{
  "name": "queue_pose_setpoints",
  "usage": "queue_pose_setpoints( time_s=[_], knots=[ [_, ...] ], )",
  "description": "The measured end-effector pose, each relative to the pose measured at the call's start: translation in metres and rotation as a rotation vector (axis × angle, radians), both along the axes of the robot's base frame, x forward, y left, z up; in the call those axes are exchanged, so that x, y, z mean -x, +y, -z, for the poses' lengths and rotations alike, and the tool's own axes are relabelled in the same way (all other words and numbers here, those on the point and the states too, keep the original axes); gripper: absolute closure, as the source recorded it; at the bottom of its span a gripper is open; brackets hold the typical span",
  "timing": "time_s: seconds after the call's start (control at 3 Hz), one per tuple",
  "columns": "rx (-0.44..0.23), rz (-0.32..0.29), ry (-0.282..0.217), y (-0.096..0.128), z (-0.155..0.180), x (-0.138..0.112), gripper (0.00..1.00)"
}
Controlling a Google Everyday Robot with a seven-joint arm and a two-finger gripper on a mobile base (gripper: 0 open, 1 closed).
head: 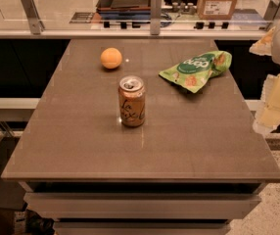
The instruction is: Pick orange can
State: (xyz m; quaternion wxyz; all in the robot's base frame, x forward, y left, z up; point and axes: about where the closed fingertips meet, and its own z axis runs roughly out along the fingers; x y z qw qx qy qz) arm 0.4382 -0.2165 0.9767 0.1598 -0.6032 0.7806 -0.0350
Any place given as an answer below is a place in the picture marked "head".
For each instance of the middle metal railing post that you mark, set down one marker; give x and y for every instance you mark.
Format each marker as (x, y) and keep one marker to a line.
(155, 21)

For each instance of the cardboard box with label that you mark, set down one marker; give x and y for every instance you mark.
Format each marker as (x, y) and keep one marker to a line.
(215, 9)

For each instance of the orange fruit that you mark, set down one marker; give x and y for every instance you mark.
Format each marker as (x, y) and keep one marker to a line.
(111, 58)

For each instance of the green snack bag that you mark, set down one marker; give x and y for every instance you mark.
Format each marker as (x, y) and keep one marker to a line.
(194, 73)

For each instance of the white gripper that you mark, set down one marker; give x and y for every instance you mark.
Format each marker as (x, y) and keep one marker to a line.
(268, 113)

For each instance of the left metal railing post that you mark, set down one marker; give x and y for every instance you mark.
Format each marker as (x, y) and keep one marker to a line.
(36, 25)

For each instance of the orange soda can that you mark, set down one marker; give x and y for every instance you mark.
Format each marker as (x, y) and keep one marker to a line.
(131, 97)

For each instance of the grey table drawer unit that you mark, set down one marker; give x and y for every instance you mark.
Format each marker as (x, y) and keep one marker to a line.
(142, 213)

